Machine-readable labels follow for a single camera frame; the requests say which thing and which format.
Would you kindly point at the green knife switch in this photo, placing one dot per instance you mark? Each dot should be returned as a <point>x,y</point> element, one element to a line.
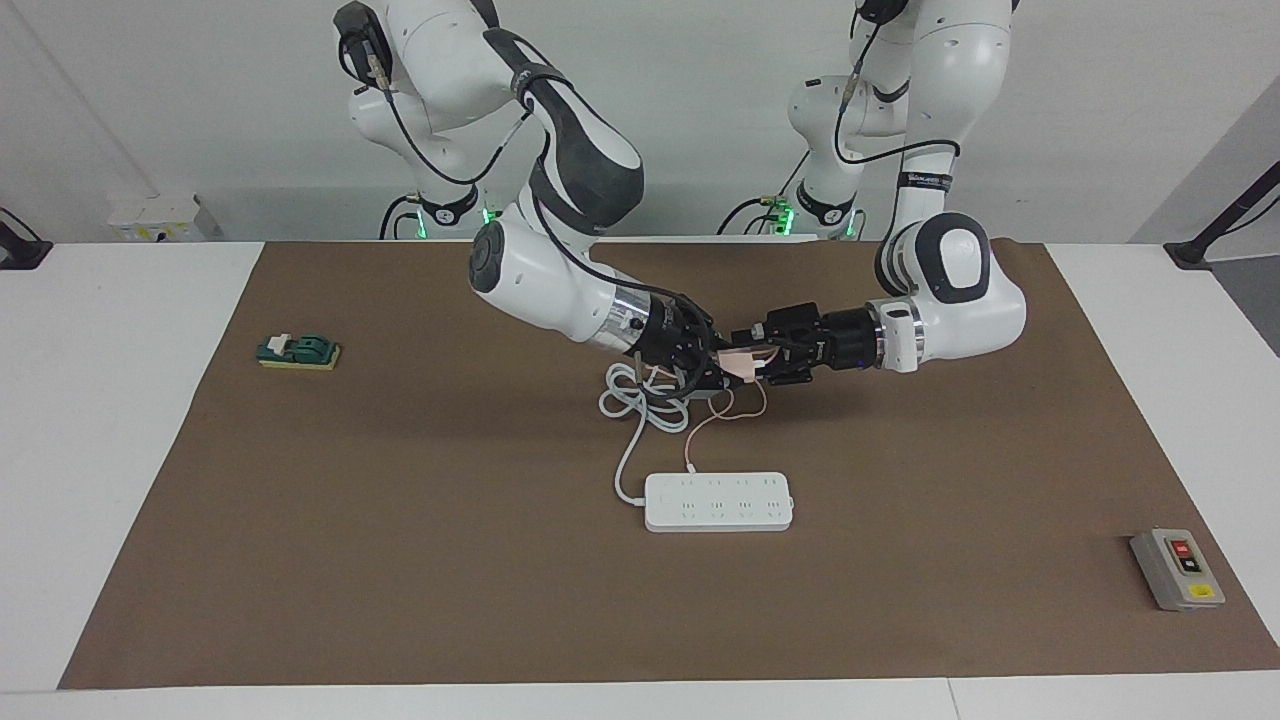
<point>298,352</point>

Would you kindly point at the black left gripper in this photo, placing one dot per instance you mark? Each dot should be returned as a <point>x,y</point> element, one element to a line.
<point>840,340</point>

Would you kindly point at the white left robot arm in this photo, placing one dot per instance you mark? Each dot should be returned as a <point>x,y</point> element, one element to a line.
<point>960,320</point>

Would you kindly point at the black clamp stand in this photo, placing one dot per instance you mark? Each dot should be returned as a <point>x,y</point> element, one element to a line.
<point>20,250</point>
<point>1195,252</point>

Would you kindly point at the grey on-off switch box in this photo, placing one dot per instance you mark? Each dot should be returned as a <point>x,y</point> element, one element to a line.
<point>1178,570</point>

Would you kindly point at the white wall box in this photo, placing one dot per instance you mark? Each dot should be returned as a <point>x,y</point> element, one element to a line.
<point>150,215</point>

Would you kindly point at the pink charger adapter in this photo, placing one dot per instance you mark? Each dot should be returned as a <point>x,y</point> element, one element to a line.
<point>742,365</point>

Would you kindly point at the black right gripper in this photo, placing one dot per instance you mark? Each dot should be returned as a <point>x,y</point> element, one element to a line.
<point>670,335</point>

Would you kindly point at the white power strip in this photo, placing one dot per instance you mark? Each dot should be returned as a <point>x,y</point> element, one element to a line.
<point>720,503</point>

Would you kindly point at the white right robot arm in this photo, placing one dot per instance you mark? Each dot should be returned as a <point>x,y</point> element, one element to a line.
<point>540,285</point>

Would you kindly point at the brown table mat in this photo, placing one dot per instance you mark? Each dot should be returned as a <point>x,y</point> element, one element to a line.
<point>400,600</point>

